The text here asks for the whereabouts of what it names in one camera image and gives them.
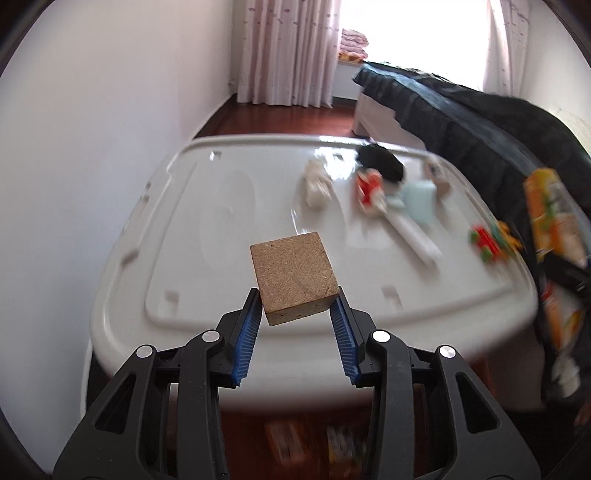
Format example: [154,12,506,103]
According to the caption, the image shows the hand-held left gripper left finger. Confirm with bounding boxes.
[53,287,264,480]

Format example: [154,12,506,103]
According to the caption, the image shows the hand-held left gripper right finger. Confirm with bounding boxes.
[329,287,541,480]

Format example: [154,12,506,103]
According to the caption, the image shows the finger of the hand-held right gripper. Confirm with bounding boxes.
[538,254,591,294]

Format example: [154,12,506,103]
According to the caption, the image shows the orange snack bag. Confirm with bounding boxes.
[523,167,589,358]

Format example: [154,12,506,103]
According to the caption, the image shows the yellow toy figure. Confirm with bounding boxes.
[496,220,525,254]

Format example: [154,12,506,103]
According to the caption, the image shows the red green toy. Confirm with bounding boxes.
[468,225,504,264]

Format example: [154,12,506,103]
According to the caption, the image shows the white paper tube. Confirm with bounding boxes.
[385,210,443,267]

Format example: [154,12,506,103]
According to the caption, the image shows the red white wrapper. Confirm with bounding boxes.
[355,168,386,215]

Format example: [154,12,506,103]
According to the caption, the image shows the light blue packet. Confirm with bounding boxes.
[385,179,438,227]

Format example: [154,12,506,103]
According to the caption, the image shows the white tissue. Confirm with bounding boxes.
[302,159,334,210]

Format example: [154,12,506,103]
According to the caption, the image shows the black cloth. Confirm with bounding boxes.
[356,144,406,182]

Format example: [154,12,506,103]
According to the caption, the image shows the printed packet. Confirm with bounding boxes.
[325,425,368,476]

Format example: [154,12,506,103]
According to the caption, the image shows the white plastic storage bin lid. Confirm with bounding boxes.
[90,134,541,411]

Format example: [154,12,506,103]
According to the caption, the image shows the dark bed blanket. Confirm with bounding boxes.
[352,62,591,278]

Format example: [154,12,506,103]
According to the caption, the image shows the sheer pink curtain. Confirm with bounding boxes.
[482,0,527,95]

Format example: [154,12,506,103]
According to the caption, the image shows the pink patterned curtain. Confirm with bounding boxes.
[235,0,345,109]

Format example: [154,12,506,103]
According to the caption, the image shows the folded pink blankets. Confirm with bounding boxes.
[339,28,370,55]

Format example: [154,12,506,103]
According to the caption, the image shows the white bed frame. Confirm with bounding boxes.
[353,90,426,148]

